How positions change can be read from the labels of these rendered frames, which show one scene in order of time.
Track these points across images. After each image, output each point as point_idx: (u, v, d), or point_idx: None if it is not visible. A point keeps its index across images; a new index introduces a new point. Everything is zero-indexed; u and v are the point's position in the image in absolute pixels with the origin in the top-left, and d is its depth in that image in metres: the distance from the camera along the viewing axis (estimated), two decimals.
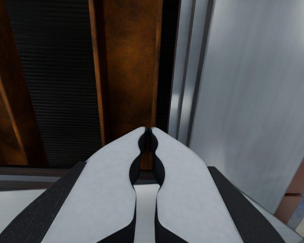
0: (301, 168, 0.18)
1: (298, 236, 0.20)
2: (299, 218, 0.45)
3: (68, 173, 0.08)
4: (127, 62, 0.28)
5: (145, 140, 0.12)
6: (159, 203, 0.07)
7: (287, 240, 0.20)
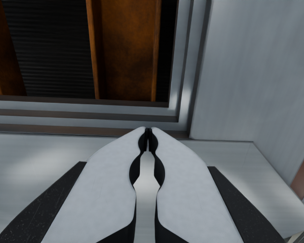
0: None
1: None
2: None
3: (68, 173, 0.08)
4: None
5: (145, 140, 0.12)
6: (159, 203, 0.07)
7: (301, 223, 0.18)
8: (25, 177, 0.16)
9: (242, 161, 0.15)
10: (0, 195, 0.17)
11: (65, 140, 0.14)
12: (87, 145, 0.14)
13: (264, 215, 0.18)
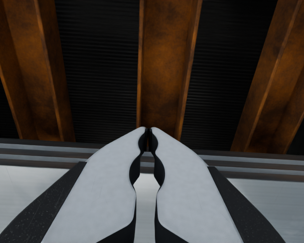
0: None
1: None
2: None
3: (68, 173, 0.08)
4: (279, 67, 0.33)
5: (145, 140, 0.12)
6: (159, 203, 0.07)
7: None
8: (265, 204, 0.25)
9: None
10: None
11: None
12: None
13: None
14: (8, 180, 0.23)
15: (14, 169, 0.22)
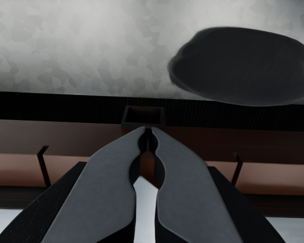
0: (4, 169, 0.18)
1: None
2: None
3: (68, 173, 0.08)
4: None
5: (145, 140, 0.12)
6: (159, 203, 0.07)
7: (140, 190, 0.16)
8: None
9: None
10: None
11: None
12: None
13: None
14: None
15: None
